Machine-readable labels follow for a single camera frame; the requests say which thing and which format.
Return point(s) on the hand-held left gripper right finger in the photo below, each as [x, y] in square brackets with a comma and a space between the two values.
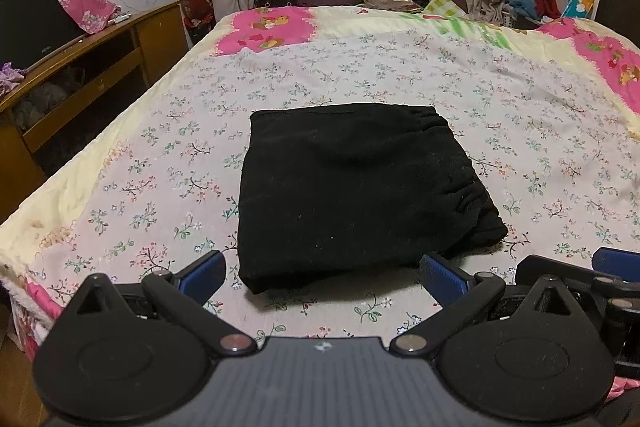
[442, 278]

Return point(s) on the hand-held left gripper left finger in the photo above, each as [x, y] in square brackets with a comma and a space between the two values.
[205, 276]

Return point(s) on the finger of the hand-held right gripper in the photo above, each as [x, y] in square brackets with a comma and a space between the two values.
[617, 259]
[575, 274]

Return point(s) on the black pants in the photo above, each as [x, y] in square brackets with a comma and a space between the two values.
[360, 192]

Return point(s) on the floral patchwork quilt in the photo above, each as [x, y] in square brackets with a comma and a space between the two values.
[150, 157]

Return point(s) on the wooden desk cabinet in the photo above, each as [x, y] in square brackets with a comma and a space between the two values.
[125, 52]

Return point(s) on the grey clothes pile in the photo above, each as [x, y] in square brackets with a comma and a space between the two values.
[42, 99]

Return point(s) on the colourful picture board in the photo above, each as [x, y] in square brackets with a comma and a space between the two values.
[580, 1]

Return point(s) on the colourful clothes pile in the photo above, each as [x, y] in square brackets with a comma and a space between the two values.
[525, 4]

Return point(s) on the red printed bag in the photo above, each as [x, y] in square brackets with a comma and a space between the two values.
[197, 4]

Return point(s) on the green checked cloth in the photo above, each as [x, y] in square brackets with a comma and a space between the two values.
[442, 3]

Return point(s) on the purple cloth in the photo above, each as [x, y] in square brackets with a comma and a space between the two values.
[10, 74]

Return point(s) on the brown patterned cloth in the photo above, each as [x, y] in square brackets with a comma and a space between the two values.
[387, 2]

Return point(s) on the black television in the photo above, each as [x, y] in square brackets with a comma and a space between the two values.
[32, 24]

